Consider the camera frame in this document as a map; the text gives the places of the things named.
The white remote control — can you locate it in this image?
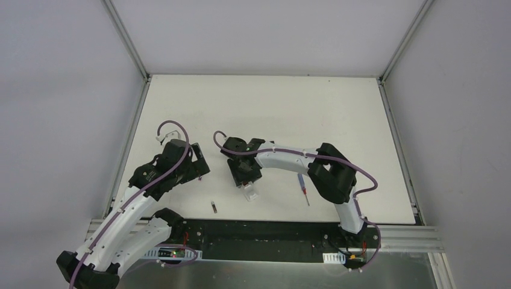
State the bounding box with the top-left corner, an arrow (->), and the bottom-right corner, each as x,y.
240,182 -> 259,202

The black battery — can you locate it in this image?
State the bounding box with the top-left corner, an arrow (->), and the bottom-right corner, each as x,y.
211,202 -> 218,214

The blue red screwdriver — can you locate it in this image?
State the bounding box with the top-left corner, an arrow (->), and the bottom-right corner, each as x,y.
297,173 -> 310,207

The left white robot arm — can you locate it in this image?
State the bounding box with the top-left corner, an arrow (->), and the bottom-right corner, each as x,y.
56,139 -> 210,288

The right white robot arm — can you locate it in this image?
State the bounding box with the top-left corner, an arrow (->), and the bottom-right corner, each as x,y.
221,137 -> 366,247

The left controller board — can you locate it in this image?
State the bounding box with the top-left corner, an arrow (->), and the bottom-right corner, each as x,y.
141,247 -> 202,261

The controller board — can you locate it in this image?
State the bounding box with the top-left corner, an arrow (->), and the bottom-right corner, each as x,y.
141,247 -> 202,261
322,252 -> 366,267

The right controller board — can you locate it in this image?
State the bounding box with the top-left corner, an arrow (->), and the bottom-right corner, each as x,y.
322,252 -> 366,267

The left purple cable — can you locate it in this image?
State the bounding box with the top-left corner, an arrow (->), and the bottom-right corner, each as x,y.
68,120 -> 191,289

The purple cable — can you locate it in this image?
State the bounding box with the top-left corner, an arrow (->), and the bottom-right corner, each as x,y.
68,120 -> 191,289
212,130 -> 382,272

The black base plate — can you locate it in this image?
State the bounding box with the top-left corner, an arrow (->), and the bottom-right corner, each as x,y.
166,219 -> 379,263

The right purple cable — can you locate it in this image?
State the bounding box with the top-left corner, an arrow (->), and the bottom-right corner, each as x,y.
212,130 -> 382,272

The aluminium frame rail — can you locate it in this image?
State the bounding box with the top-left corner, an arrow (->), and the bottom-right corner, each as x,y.
84,218 -> 445,254

